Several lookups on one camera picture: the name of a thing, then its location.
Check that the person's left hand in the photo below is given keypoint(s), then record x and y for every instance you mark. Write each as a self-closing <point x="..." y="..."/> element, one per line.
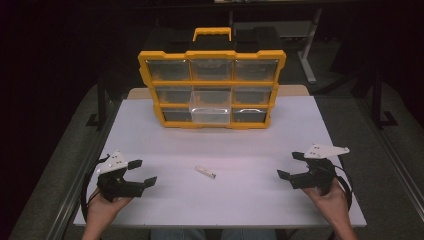
<point x="106" y="210"/>

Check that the black metal stand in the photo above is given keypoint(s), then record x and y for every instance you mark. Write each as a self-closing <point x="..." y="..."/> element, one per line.
<point x="101" y="106"/>
<point x="377" y="106"/>

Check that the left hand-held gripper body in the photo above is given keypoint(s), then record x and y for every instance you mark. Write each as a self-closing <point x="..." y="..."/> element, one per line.
<point x="113" y="185"/>

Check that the aluminium rail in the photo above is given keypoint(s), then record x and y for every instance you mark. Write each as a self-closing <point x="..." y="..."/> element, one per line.
<point x="78" y="186"/>
<point x="396" y="160"/>

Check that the open clear plastic drawer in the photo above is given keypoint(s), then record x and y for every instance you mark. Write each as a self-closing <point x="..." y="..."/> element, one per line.
<point x="210" y="115"/>

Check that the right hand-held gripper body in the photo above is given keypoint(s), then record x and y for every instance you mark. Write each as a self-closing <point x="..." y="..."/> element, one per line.
<point x="318" y="175"/>

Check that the yellow black drawer organizer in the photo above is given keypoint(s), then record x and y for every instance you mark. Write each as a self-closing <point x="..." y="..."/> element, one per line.
<point x="213" y="55"/>

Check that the small white stick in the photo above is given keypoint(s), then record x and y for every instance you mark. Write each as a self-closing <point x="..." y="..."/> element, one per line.
<point x="205" y="171"/>

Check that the person's right hand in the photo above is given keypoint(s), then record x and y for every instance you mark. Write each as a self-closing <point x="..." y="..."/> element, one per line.
<point x="330" y="205"/>

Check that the set of closed clear drawers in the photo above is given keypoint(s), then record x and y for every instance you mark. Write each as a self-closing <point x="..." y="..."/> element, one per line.
<point x="168" y="70"/>

